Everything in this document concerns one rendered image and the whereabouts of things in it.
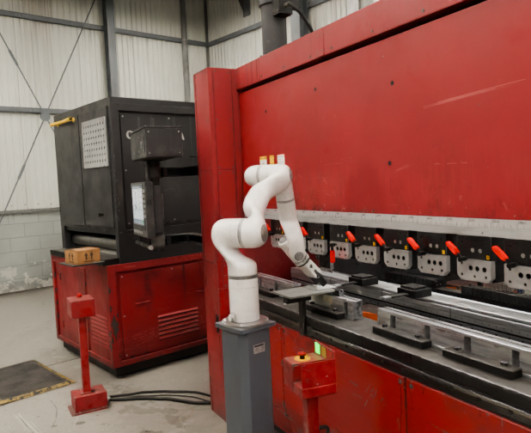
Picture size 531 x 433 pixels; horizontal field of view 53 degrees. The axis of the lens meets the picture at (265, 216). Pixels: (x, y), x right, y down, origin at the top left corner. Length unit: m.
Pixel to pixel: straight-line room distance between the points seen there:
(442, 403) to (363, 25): 1.58
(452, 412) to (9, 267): 7.87
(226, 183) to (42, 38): 6.60
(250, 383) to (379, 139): 1.15
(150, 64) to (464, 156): 8.71
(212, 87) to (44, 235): 6.25
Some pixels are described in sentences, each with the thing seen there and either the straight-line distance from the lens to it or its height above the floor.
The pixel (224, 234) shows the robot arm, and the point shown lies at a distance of 2.12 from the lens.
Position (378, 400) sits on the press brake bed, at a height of 0.61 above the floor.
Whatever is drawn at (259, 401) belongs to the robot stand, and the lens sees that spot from 2.24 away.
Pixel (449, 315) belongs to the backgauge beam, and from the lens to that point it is 2.56.
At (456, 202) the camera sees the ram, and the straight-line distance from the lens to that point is 2.09.
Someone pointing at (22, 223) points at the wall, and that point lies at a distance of 9.21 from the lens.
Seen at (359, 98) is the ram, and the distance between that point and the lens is 2.50.
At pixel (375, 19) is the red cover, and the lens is 2.44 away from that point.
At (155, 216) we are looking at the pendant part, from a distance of 3.46.
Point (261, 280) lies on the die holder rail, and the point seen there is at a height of 0.94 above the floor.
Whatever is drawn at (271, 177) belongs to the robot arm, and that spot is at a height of 1.58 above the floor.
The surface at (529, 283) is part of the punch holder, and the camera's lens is 1.93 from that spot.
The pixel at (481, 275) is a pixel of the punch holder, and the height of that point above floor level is 1.20.
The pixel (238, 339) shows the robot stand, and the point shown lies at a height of 0.96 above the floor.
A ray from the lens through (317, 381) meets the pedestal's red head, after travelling 2.33.
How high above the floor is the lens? 1.57
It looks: 4 degrees down
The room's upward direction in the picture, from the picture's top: 3 degrees counter-clockwise
